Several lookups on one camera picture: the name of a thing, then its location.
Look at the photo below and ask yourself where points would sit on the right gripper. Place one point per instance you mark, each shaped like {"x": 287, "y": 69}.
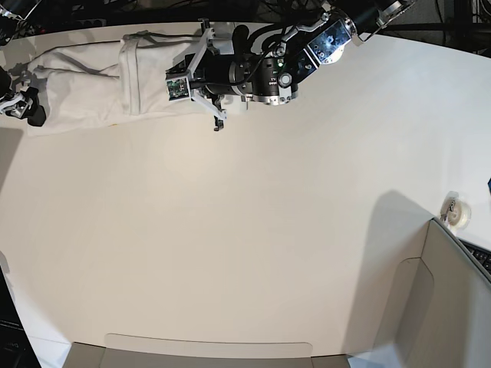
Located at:
{"x": 24, "y": 104}

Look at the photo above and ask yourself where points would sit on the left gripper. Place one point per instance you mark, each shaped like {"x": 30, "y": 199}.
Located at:
{"x": 193, "y": 67}

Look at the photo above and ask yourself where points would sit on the white printed t-shirt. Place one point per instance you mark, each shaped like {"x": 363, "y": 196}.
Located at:
{"x": 101, "y": 84}

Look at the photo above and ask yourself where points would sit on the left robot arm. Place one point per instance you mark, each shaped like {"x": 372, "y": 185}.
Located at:
{"x": 267, "y": 65}

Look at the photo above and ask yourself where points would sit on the grey cardboard box bottom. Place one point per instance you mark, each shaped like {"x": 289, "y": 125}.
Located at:
{"x": 121, "y": 350}

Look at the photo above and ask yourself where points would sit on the grey cardboard box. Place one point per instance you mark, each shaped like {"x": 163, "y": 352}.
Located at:
{"x": 121, "y": 350}
{"x": 446, "y": 318}

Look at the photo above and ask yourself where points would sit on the clear tape roll dispenser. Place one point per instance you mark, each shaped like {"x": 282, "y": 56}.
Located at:
{"x": 455, "y": 213}

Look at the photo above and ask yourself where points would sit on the black keyboard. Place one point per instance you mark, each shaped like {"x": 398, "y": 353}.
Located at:
{"x": 479, "y": 254}

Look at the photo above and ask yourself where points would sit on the grey cardboard box right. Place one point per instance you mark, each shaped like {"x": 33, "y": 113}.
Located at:
{"x": 446, "y": 318}

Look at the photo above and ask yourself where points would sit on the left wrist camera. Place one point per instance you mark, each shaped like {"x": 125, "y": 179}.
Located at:
{"x": 178, "y": 88}

